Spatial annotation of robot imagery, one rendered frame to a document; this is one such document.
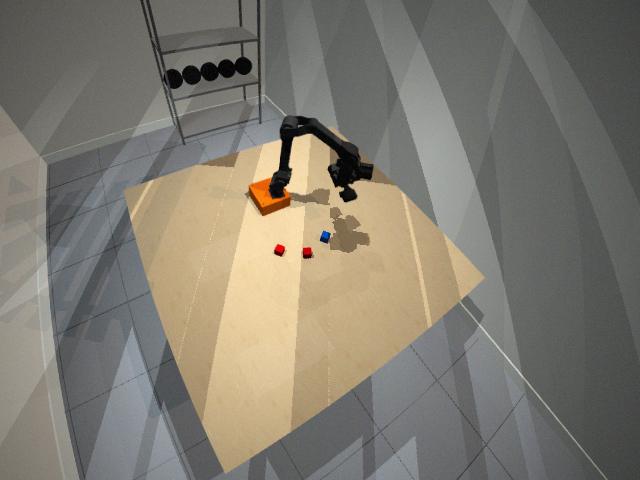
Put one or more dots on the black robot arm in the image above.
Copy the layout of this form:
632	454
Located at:
349	161

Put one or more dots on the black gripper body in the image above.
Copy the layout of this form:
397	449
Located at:
348	194

